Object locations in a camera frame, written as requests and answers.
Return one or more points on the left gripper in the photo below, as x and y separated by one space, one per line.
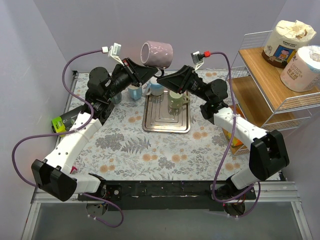
130 72

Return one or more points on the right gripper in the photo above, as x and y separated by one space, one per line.
187 78

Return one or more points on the light blue faceted mug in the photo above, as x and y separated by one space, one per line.
135 92

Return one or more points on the green mug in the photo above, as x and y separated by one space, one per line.
177 100

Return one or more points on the purple mug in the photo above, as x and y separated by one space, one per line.
157 54

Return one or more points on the dark grey mug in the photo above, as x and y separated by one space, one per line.
117 98

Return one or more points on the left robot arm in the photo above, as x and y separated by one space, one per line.
53 173

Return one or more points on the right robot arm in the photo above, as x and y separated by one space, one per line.
267 150

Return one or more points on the blue white mug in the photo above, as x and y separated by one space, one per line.
153 88

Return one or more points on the steel tray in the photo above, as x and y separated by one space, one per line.
159 117

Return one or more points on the orange yellow box on shelf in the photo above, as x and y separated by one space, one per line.
236 143

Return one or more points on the green black box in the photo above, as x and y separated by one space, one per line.
64 122

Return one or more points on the cartoon toilet paper roll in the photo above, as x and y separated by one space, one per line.
284 41

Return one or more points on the orange pink sponge box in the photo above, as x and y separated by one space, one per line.
73 170

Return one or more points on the pink toilet paper roll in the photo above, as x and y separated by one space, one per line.
302 72

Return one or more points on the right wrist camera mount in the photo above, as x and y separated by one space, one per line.
198 58

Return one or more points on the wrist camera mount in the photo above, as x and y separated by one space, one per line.
198 58
113 52

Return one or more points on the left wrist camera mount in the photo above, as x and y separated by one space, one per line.
113 52

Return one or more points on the wire wooden shelf rack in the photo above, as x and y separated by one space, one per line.
262 97

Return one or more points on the aluminium frame rail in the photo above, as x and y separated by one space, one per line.
271 211

